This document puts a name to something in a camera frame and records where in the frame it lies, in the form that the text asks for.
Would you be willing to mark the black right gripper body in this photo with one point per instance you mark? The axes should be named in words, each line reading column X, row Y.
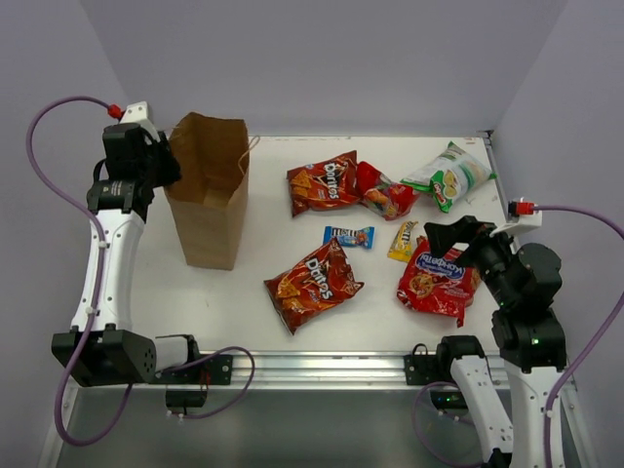
column 489, row 254

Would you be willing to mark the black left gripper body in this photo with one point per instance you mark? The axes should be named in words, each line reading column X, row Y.
column 159, row 163

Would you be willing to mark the yellow M&M's packet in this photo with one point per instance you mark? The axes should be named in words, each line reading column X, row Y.
column 402, row 246

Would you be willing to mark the red candy assortment bag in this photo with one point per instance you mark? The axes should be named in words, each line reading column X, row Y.
column 437, row 285

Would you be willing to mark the brown paper bag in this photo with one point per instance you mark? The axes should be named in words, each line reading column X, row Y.
column 209, row 203

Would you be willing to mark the red snack bag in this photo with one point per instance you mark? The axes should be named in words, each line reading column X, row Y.
column 391, row 200

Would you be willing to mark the green Chuba cassava bag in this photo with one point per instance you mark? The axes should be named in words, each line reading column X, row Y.
column 449, row 177

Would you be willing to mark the blue M&M's packet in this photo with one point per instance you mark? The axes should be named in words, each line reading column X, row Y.
column 345, row 237

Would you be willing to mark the red Doritos bag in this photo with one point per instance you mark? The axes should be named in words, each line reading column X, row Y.
column 319, row 282
column 325, row 185

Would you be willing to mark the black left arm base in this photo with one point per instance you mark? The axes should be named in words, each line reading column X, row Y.
column 187, row 390

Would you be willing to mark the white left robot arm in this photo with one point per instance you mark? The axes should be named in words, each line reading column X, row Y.
column 101, row 348

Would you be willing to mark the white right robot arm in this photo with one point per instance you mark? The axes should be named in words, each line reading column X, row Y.
column 530, row 339

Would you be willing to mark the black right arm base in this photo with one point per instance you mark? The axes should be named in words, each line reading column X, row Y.
column 421, row 368

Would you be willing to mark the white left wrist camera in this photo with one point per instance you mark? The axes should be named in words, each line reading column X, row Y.
column 140, row 113

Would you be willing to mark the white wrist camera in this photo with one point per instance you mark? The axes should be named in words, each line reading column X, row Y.
column 523, row 218
column 140, row 113

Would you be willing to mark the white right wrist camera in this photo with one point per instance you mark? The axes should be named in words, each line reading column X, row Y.
column 523, row 218

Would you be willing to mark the aluminium front mounting rail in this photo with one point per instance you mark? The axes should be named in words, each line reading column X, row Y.
column 317, row 371

